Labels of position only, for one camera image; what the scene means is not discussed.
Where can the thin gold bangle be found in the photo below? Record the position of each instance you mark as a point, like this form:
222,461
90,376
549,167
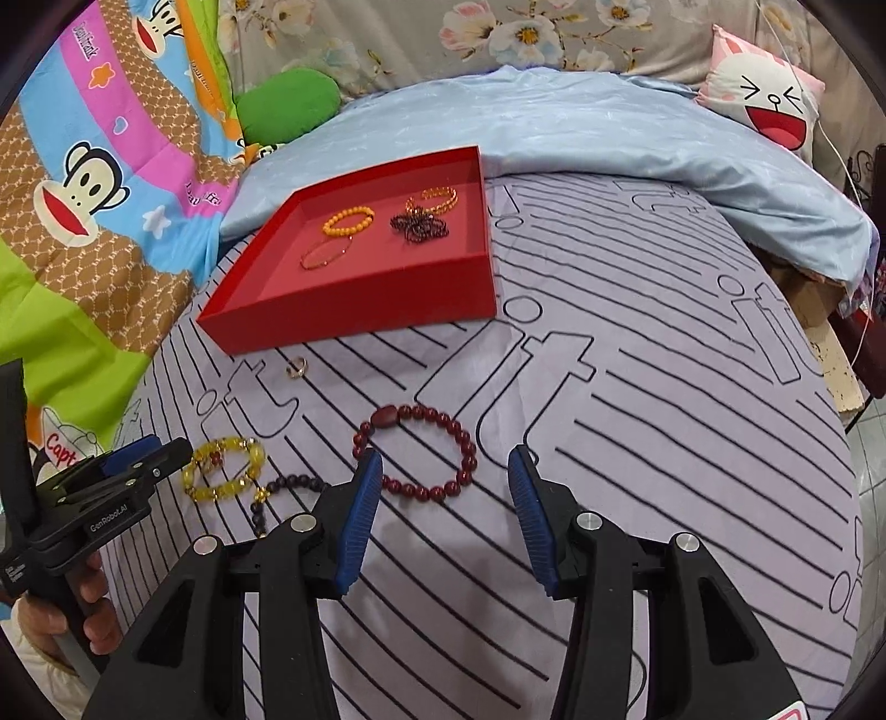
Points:
326,253

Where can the grey striped bed sheet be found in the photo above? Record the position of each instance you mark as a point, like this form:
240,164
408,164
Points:
644,356

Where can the floral grey pillow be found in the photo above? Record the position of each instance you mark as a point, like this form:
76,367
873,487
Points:
367,47

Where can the pink cat face pillow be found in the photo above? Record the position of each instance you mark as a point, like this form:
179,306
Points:
749,85

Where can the light blue pillow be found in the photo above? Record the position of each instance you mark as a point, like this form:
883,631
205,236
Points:
544,120

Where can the red jewelry tray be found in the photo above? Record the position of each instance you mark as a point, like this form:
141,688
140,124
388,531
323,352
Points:
384,282

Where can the white jacket sleeve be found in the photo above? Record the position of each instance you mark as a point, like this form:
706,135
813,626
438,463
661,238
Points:
60,685

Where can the cartoon monkey quilt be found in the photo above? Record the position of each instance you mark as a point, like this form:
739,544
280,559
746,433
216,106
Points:
120,155

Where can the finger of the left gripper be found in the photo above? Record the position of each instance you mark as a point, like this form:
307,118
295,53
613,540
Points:
139,465

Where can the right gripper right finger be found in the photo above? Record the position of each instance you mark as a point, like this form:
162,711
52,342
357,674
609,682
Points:
576,554

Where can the green plush cushion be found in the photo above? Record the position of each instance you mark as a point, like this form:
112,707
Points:
287,106

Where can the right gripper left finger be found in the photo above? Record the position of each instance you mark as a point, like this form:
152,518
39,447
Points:
313,556

